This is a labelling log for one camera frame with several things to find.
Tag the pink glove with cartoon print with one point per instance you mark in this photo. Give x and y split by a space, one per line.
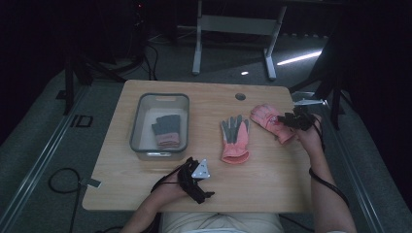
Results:
270 121

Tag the person's right hand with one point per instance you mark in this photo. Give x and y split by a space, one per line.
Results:
309 137

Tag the small silver metal tag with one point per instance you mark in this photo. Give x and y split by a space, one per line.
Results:
91 183

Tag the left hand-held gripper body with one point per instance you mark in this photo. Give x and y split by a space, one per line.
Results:
194 181

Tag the pink glove with grey palm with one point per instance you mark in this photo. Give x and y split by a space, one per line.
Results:
234 139

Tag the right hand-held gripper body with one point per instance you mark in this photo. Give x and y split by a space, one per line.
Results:
302 118

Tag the person's left hand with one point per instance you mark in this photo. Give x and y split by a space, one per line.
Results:
170 191

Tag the black tripod stand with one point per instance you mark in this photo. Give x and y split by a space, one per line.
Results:
81 71
333 81

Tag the white metal desk frame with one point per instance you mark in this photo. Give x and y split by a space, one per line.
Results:
238 26

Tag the grey-rimmed clear plastic bin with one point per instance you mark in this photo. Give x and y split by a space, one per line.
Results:
145 129

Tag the person's beige clothing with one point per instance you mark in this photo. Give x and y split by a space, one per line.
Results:
222 223

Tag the metal floor rail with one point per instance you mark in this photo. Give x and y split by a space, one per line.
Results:
35 168
359 181

